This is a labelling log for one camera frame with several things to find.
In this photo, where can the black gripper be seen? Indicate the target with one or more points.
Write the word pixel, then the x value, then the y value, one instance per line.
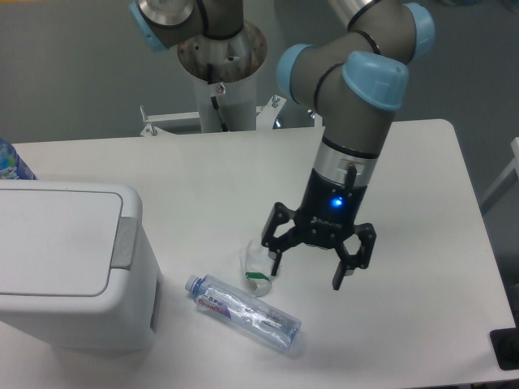
pixel 325 218

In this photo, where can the white frame at right edge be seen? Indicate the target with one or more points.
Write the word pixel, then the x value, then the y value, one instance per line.
pixel 504 182

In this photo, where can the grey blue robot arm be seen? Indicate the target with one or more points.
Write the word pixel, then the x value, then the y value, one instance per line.
pixel 356 83

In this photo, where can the black clamp at table edge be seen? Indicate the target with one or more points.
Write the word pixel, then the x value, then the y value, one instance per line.
pixel 505 345

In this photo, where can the blue labelled bottle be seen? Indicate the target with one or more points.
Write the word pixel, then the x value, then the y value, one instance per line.
pixel 13 166

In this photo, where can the white push-button trash can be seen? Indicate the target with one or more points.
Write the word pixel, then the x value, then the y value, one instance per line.
pixel 77 268

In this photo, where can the clear empty plastic bottle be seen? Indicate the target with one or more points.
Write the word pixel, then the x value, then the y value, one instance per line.
pixel 251 316

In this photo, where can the crumpled white paper cup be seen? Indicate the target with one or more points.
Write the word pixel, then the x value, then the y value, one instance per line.
pixel 256 268

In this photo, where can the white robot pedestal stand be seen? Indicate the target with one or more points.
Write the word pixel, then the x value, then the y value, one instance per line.
pixel 224 75

